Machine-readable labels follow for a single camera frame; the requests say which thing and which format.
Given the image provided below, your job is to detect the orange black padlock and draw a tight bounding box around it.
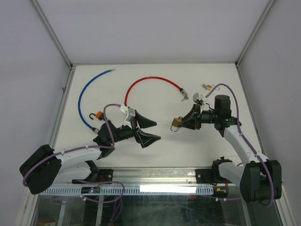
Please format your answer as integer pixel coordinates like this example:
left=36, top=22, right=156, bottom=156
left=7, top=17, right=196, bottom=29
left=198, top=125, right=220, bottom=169
left=89, top=111, right=104, bottom=121

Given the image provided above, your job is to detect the blue cable lock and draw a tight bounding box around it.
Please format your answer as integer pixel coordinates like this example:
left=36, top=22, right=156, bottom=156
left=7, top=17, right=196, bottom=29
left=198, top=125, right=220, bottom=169
left=77, top=69, right=115, bottom=132

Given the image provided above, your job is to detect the small brass padlock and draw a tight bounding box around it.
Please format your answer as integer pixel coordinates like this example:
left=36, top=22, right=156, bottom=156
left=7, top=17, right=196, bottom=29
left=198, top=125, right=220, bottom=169
left=202, top=84, right=216, bottom=90

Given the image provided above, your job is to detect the white slotted cable duct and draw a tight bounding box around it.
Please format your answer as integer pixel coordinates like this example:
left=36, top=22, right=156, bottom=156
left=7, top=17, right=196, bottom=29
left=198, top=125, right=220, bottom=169
left=40, top=185, right=214, bottom=196

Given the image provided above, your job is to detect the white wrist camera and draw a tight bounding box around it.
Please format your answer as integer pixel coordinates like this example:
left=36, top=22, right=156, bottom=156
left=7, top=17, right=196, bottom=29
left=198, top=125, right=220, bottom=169
left=119, top=105, right=135, bottom=127
left=192, top=93, right=207, bottom=107

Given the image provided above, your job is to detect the red cable lock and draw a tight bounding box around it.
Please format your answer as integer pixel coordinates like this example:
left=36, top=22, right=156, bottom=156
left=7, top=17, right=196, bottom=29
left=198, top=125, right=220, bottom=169
left=124, top=76, right=189, bottom=105

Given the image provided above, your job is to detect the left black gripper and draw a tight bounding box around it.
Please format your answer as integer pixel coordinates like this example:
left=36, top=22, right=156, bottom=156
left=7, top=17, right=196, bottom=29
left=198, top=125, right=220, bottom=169
left=109, top=110, right=161, bottom=147

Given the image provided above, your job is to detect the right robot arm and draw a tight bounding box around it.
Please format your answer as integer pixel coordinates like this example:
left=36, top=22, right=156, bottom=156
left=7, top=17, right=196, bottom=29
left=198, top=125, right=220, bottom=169
left=178, top=93, right=282, bottom=205

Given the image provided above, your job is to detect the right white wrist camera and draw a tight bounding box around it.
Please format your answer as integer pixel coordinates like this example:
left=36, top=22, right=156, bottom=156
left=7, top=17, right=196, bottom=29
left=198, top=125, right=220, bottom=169
left=192, top=93, right=207, bottom=107

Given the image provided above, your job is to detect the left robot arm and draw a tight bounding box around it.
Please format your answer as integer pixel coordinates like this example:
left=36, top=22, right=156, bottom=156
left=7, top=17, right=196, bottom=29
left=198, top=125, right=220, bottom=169
left=19, top=111, right=161, bottom=194

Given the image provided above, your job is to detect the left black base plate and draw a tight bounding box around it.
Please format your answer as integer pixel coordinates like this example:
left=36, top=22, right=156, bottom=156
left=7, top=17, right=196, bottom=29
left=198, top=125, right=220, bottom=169
left=72, top=169, right=113, bottom=184

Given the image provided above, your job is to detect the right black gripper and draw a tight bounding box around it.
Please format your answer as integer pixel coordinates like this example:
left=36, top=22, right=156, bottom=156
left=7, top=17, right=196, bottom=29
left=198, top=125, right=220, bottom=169
left=178, top=104, right=219, bottom=129

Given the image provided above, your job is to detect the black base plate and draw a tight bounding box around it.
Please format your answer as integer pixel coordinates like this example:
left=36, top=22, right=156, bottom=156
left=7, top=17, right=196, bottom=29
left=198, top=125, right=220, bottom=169
left=72, top=169, right=113, bottom=184
left=195, top=169, right=217, bottom=186

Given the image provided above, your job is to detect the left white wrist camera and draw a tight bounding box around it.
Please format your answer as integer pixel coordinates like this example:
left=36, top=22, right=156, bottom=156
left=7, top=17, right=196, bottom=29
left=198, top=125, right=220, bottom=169
left=119, top=105, right=135, bottom=127

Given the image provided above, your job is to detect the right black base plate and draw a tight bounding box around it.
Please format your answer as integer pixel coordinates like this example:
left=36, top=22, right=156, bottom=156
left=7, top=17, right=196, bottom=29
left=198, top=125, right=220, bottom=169
left=195, top=169, right=217, bottom=186

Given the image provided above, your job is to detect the aluminium mounting rail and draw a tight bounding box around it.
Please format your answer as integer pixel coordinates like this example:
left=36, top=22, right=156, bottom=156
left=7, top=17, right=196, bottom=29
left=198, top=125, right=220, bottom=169
left=30, top=166, right=282, bottom=187

